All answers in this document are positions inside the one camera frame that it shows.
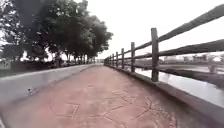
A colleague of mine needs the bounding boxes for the reddish stone paved path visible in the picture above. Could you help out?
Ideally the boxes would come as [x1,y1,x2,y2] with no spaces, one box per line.
[2,65,188,128]

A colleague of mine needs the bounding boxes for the row of trees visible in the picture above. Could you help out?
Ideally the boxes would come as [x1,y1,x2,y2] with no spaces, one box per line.
[0,0,114,69]

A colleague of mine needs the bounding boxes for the grey concrete kerb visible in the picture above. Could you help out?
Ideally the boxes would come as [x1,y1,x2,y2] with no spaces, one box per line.
[104,64,224,128]

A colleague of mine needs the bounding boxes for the distant buildings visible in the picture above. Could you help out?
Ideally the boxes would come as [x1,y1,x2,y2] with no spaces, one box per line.
[163,53,224,65]

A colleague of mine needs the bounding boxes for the pale water surface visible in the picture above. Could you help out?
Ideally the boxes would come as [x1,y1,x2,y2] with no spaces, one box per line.
[123,64,224,108]

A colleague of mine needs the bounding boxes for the grass strip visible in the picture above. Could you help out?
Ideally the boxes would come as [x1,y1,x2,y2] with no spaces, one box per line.
[0,61,84,78]

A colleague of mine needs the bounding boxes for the dark wooden rail fence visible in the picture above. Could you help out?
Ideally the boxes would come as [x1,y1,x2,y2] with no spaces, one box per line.
[103,3,224,88]

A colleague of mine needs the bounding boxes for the grey concrete low wall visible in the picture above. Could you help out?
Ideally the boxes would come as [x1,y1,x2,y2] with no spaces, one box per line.
[0,63,98,108]

